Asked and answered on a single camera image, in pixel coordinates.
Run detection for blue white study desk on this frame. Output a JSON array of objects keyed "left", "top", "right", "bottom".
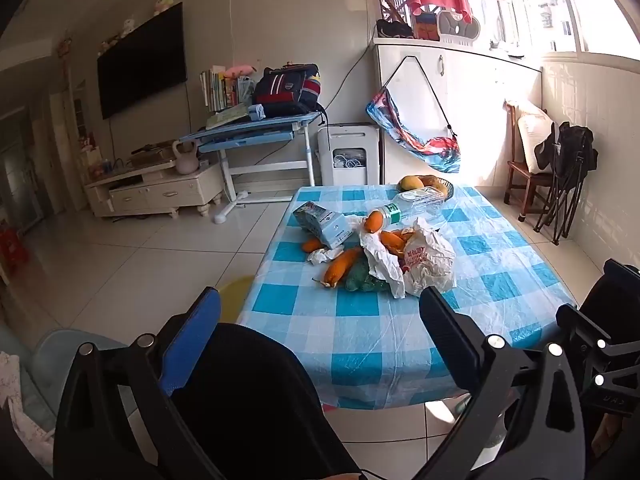
[{"left": 179, "top": 110, "right": 328, "bottom": 223}]

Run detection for black folding rack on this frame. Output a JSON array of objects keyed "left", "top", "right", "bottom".
[{"left": 534, "top": 121, "right": 599, "bottom": 246}]

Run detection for white floral cloth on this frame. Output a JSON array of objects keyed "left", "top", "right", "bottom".
[{"left": 0, "top": 350, "right": 55, "bottom": 468}]

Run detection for navy red striped backpack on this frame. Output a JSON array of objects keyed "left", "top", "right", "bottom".
[{"left": 251, "top": 63, "right": 321, "bottom": 117}]

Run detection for colourful printed hanging bag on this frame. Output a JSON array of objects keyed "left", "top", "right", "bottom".
[{"left": 366, "top": 55, "right": 461, "bottom": 173}]

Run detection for dark glass door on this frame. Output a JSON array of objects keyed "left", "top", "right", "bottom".
[{"left": 0, "top": 110, "right": 46, "bottom": 231}]

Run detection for black flat television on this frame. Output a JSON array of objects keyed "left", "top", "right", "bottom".
[{"left": 96, "top": 2, "right": 188, "bottom": 121}]

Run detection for white cabinet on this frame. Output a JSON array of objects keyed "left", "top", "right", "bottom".
[{"left": 372, "top": 37, "right": 543, "bottom": 186}]

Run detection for blue white checkered tablecloth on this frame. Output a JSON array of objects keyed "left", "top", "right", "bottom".
[{"left": 235, "top": 185, "right": 578, "bottom": 411}]

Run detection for clear plastic bottle green label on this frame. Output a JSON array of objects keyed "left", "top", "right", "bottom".
[{"left": 378, "top": 201, "right": 426, "bottom": 226}]

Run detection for brown flat box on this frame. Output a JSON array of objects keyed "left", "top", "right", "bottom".
[{"left": 131, "top": 144, "right": 173, "bottom": 167}]

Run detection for red plastic stool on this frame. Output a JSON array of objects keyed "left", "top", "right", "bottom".
[{"left": 0, "top": 227, "right": 28, "bottom": 266}]

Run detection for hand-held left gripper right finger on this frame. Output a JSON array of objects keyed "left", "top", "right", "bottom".
[{"left": 415, "top": 287, "right": 586, "bottom": 480}]

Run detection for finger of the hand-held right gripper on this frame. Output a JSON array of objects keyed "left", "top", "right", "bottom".
[
  {"left": 556, "top": 304, "right": 640, "bottom": 391},
  {"left": 577, "top": 259, "right": 640, "bottom": 333}
]

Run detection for green net bag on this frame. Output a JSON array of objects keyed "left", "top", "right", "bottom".
[{"left": 345, "top": 260, "right": 396, "bottom": 293}]

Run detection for black power cable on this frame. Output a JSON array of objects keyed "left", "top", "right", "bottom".
[{"left": 320, "top": 52, "right": 371, "bottom": 111}]

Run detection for white floor appliance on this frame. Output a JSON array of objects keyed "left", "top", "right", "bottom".
[{"left": 318, "top": 124, "right": 381, "bottom": 187}]

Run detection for black shoes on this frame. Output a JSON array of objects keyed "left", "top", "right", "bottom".
[{"left": 376, "top": 19, "right": 415, "bottom": 38}]

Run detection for clear plastic food container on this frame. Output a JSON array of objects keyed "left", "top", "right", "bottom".
[{"left": 399, "top": 186, "right": 446, "bottom": 216}]

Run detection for cream television stand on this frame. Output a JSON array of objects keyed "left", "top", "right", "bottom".
[{"left": 84, "top": 162, "right": 224, "bottom": 218}]

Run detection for pale blue drink carton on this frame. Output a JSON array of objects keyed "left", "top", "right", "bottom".
[{"left": 292, "top": 201, "right": 353, "bottom": 250}]

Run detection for row of books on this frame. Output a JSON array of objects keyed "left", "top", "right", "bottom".
[{"left": 200, "top": 65, "right": 241, "bottom": 113}]

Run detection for orange blue cloth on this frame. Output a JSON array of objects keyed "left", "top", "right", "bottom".
[{"left": 412, "top": 10, "right": 441, "bottom": 40}]

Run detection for white pillow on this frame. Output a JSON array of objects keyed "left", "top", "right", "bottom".
[{"left": 517, "top": 102, "right": 556, "bottom": 176}]

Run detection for open book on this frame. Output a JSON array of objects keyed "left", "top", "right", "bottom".
[{"left": 206, "top": 103, "right": 251, "bottom": 130}]

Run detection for pink kettlebell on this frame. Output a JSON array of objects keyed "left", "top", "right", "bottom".
[{"left": 172, "top": 140, "right": 201, "bottom": 176}]

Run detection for red white printed plastic bag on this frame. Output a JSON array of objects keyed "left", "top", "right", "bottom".
[{"left": 360, "top": 217, "right": 457, "bottom": 300}]

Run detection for yellow stool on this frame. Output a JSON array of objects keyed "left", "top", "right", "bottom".
[{"left": 218, "top": 276, "right": 258, "bottom": 321}]

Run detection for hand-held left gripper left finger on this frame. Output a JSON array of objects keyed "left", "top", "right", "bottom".
[{"left": 52, "top": 287, "right": 223, "bottom": 480}]

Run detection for wooden chair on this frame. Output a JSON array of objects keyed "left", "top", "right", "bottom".
[{"left": 504, "top": 100, "right": 556, "bottom": 223}]

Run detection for dark fruit bowl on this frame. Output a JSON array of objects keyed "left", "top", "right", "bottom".
[{"left": 396, "top": 175, "right": 455, "bottom": 200}]

